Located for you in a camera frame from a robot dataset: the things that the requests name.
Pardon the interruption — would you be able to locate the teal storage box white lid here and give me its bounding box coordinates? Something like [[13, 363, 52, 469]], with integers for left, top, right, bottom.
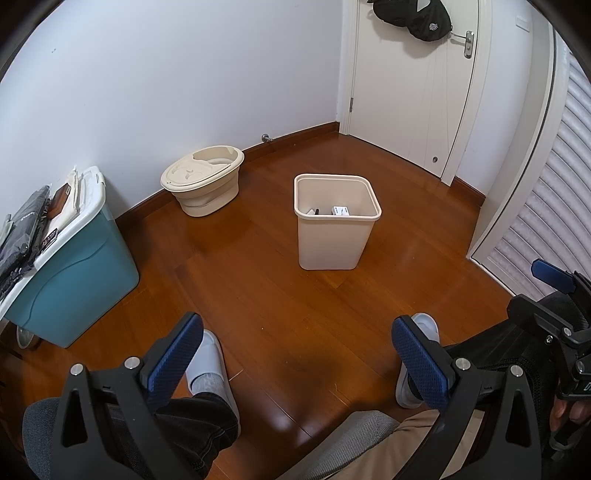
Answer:
[[0, 166, 140, 350]]

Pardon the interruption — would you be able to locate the beige fabric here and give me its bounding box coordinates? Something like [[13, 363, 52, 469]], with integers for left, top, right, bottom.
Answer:
[[323, 406, 486, 480]]

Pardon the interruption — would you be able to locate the black hanging bag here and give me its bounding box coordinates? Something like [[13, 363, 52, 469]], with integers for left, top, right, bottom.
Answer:
[[372, 0, 453, 43]]

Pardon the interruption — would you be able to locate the white louvered closet door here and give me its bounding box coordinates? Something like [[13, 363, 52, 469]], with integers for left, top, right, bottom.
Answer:
[[466, 28, 591, 301]]

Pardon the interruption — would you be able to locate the grey sock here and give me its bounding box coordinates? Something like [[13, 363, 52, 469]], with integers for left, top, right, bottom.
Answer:
[[188, 369, 227, 398]]

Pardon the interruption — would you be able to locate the white slipper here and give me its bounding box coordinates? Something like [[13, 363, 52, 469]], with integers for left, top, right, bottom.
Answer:
[[185, 329, 241, 432], [394, 312, 442, 409]]

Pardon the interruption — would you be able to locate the person's left leg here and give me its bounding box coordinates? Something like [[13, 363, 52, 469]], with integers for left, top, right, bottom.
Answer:
[[108, 390, 241, 480]]

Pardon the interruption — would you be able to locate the grey chair seat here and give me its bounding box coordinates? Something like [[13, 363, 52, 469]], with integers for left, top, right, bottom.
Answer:
[[22, 399, 400, 480]]

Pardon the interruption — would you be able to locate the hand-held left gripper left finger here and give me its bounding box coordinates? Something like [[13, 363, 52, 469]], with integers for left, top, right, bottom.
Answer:
[[48, 312, 206, 480]]

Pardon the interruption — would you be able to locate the silver door handle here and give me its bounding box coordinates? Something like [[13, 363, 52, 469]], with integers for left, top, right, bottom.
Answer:
[[450, 30, 475, 60]]

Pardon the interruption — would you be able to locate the cream folded cloth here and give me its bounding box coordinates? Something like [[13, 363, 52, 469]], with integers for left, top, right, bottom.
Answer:
[[46, 168, 86, 232]]

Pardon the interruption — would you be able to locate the brown flat item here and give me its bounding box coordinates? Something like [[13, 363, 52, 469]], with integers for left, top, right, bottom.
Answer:
[[47, 183, 70, 218]]

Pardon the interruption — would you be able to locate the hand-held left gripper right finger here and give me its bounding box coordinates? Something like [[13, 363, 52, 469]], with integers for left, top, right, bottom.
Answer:
[[392, 315, 548, 480]]

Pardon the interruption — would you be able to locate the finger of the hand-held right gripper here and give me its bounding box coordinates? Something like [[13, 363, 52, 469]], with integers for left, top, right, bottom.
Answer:
[[531, 259, 591, 309], [507, 295, 579, 346]]

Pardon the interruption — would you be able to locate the person's right hand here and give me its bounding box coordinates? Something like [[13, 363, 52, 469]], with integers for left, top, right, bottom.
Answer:
[[550, 394, 591, 435]]

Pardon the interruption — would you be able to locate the beige mop bucket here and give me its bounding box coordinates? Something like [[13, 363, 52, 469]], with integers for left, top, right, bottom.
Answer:
[[160, 145, 245, 218]]

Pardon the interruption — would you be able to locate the beige plastic bin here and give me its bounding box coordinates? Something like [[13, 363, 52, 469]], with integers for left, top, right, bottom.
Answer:
[[294, 174, 382, 271]]

